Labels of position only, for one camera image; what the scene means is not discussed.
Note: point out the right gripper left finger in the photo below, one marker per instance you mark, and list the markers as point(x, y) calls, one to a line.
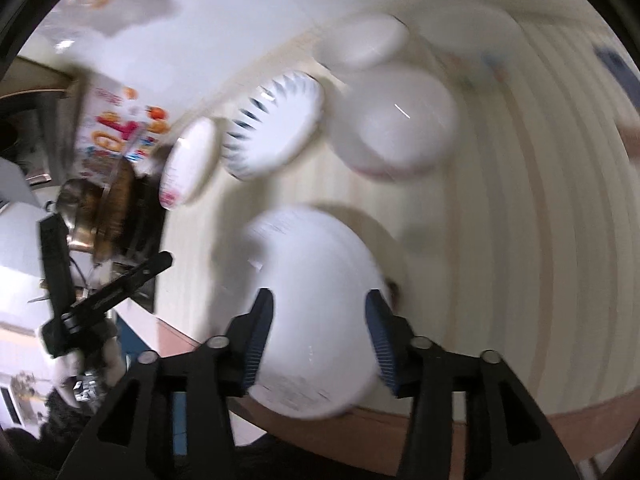
point(248, 335)

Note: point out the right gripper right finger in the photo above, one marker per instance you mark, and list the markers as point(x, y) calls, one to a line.
point(391, 337)

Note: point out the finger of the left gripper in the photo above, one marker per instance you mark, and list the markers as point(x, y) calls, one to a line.
point(122, 287)

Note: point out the large plain white plate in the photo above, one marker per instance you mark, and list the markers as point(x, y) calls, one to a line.
point(318, 360)

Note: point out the white plate red rim pattern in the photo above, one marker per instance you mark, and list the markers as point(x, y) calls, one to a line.
point(190, 162)

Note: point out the white plate blue ray pattern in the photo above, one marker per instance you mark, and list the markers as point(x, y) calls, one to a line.
point(271, 125)

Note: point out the white bowl red pattern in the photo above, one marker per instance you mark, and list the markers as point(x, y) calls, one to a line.
point(393, 122)

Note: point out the white bowl dark rim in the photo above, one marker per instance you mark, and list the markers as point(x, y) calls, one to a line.
point(365, 41)

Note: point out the white bowl blue floral pattern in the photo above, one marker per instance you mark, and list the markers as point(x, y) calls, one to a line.
point(468, 27)

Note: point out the dark frying pan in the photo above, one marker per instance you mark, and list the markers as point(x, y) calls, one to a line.
point(95, 214)

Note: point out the black induction cooktop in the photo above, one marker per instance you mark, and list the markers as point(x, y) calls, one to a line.
point(143, 227)

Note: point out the blue smartphone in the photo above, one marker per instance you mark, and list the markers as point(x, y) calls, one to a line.
point(620, 70)

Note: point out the colourful cartoon wall sticker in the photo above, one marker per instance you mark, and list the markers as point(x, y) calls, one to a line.
point(115, 123)

